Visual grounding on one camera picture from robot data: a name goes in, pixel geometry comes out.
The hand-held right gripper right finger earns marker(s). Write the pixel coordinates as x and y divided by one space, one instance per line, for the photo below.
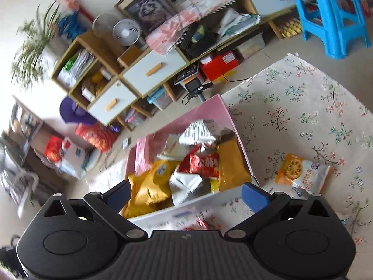
254 197

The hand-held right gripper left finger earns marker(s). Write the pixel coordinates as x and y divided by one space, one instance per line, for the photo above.
120 194

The red snack packet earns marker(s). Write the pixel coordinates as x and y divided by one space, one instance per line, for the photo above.
201 164

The silver brown snack packet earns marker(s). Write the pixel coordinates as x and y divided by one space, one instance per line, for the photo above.
198 130

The pink cardboard box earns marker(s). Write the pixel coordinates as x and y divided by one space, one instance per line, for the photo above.
209 110

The orange-yellow snack packet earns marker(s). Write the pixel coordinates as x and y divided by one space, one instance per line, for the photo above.
233 163
142 193

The orange white snack packet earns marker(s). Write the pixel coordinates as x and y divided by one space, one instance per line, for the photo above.
300 175

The white power strip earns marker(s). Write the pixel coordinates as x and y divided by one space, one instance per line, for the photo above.
126 143

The white sack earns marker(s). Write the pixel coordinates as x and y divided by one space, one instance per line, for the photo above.
74 159

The red patterned bag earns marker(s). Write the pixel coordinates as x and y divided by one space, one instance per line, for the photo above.
96 137

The clear bin with pink items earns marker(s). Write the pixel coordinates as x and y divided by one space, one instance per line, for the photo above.
134 117

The purple hat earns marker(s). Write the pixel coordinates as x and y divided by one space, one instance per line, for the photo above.
74 112

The clear bin with blue lid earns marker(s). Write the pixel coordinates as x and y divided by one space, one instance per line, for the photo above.
159 99

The grey white chair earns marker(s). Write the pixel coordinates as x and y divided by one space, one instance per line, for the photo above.
17 180

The floral mat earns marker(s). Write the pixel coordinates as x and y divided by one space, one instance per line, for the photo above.
306 99

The yellow fruit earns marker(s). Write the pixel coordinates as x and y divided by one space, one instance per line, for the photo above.
97 81

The small black gadget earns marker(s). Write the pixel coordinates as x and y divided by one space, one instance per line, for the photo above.
193 89

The wooden cabinet with white drawers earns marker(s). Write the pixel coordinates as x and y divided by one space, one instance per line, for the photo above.
151 73

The stack of white papers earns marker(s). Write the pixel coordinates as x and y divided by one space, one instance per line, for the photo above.
75 67

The red cardboard box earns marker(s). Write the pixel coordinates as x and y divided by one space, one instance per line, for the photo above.
218 65

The black electronic device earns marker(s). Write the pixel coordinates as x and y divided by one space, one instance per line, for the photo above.
186 75

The small wooden box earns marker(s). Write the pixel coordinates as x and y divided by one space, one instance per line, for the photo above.
129 56

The clear storage bin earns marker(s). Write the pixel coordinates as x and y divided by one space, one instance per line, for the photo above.
250 46

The white desk fan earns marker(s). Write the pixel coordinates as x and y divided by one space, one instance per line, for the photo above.
126 32

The black box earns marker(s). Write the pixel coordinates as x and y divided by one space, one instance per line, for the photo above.
198 42

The beige desk fan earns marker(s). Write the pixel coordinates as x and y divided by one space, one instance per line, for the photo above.
102 24

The green potted plant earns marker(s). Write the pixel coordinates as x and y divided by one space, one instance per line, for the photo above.
35 43

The pile of white bags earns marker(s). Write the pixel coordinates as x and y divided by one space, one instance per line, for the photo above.
237 23

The blue woven ornament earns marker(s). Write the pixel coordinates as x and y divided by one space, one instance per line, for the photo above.
71 24

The pink cloth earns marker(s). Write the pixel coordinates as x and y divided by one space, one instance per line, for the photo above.
180 23

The framed animal picture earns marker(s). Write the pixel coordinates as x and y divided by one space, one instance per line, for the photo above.
148 8

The blue plastic stool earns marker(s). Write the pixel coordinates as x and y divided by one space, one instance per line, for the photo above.
326 14

